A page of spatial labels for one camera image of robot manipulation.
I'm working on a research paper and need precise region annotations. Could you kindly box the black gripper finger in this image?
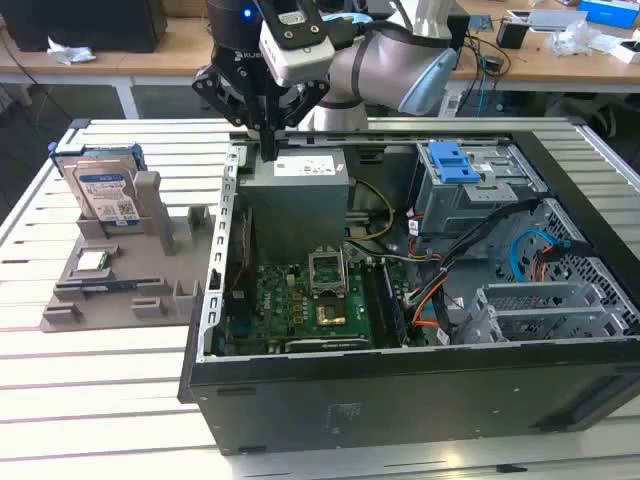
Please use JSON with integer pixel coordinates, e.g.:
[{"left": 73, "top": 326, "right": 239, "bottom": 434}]
[
  {"left": 268, "top": 79, "right": 330, "bottom": 160},
  {"left": 192, "top": 67, "right": 271, "bottom": 160}
]

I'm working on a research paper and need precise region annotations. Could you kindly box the hard disk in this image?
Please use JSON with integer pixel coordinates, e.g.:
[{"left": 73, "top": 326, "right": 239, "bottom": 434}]
[{"left": 48, "top": 142, "right": 147, "bottom": 236}]

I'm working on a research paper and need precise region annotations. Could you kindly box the grey metal disk bay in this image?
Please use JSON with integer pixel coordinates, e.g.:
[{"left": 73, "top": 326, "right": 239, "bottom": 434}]
[{"left": 452, "top": 280, "right": 629, "bottom": 346}]

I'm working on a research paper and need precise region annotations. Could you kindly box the long wooden desk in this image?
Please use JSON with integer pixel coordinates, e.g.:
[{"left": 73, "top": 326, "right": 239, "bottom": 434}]
[{"left": 0, "top": 14, "right": 640, "bottom": 121}]

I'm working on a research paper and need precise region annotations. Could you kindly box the grey power supply unit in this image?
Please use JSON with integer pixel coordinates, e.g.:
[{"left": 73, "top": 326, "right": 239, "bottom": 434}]
[{"left": 238, "top": 147, "right": 351, "bottom": 266}]

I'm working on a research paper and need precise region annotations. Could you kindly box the large black computer tower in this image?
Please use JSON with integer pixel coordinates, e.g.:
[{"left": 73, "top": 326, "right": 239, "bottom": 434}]
[{"left": 0, "top": 0, "right": 169, "bottom": 54}]

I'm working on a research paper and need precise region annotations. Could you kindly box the metal socket cover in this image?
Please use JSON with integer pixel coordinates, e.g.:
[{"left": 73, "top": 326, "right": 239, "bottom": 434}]
[{"left": 307, "top": 248, "right": 349, "bottom": 296}]

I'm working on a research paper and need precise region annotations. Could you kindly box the blue plastic drive latch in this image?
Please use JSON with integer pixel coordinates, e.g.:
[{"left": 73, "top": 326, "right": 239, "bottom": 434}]
[{"left": 428, "top": 142, "right": 482, "bottom": 185}]

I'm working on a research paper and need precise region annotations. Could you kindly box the crumpled white wrapper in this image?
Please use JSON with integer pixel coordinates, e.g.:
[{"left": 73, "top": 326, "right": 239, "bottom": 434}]
[{"left": 46, "top": 34, "right": 97, "bottom": 66}]

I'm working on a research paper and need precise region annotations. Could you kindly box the small black computer tower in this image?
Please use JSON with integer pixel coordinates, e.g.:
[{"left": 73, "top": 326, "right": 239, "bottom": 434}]
[{"left": 446, "top": 14, "right": 471, "bottom": 51}]

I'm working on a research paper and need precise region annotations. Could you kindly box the grey parts rack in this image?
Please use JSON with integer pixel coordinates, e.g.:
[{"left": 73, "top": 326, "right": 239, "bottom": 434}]
[{"left": 39, "top": 171, "right": 216, "bottom": 334}]

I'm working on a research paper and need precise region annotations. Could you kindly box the grey metal drive cage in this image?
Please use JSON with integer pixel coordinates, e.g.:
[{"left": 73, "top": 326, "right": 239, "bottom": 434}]
[{"left": 415, "top": 141, "right": 549, "bottom": 259}]

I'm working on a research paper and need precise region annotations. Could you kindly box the green motherboard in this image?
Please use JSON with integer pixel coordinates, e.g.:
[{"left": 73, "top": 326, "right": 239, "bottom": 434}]
[{"left": 222, "top": 239, "right": 431, "bottom": 354}]

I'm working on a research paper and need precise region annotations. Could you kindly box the silver CPU chip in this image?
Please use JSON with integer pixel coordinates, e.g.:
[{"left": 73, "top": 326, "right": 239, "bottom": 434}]
[{"left": 74, "top": 251, "right": 110, "bottom": 275}]

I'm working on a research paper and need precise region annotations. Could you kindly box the CPU socket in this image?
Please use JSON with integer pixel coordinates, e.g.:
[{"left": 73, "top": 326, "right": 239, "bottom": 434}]
[{"left": 314, "top": 298, "right": 349, "bottom": 326}]

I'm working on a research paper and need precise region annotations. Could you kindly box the black RAM slot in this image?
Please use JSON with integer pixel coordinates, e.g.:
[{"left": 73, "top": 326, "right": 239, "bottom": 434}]
[{"left": 360, "top": 259, "right": 389, "bottom": 350}]

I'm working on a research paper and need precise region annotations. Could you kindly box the dark blue RAM stick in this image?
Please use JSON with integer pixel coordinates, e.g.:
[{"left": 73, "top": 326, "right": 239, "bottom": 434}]
[{"left": 82, "top": 280, "right": 139, "bottom": 292}]

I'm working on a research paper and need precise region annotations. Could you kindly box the RAM stick with blue label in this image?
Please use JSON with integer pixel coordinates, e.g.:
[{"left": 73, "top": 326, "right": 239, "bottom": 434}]
[{"left": 382, "top": 260, "right": 410, "bottom": 347}]

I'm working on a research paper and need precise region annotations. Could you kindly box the black graphics card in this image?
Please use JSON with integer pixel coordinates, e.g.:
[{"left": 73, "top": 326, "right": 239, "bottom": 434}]
[{"left": 284, "top": 337, "right": 374, "bottom": 354}]

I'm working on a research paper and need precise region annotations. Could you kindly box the flat grey tray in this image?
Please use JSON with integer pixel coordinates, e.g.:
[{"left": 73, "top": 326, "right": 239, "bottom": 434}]
[{"left": 505, "top": 8, "right": 589, "bottom": 34}]

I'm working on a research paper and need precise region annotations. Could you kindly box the clear plastic bag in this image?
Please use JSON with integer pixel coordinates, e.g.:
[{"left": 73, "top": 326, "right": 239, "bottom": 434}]
[{"left": 542, "top": 19, "right": 609, "bottom": 56}]

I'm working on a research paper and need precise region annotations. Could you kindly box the black PC case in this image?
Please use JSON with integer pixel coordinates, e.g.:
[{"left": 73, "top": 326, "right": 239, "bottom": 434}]
[{"left": 177, "top": 117, "right": 640, "bottom": 456}]

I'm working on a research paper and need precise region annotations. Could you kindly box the blue cardboard box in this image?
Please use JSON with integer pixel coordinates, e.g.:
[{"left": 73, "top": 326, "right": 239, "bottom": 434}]
[{"left": 577, "top": 0, "right": 640, "bottom": 26}]

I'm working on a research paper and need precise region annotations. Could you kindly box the yellow wire bundle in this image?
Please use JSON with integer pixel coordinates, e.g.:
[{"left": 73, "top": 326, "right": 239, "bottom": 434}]
[{"left": 349, "top": 178, "right": 396, "bottom": 241}]

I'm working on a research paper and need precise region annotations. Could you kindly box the black sleeved cable bundle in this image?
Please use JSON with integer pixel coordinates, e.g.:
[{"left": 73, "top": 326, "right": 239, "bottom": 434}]
[{"left": 407, "top": 198, "right": 544, "bottom": 309}]

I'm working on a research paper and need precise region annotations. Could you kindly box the blue data wire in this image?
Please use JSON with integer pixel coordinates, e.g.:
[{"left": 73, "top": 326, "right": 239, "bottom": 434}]
[{"left": 509, "top": 227, "right": 571, "bottom": 296}]

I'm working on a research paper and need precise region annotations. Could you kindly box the orange and red wire bundle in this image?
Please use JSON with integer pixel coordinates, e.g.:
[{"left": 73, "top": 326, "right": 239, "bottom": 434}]
[{"left": 530, "top": 248, "right": 556, "bottom": 289}]

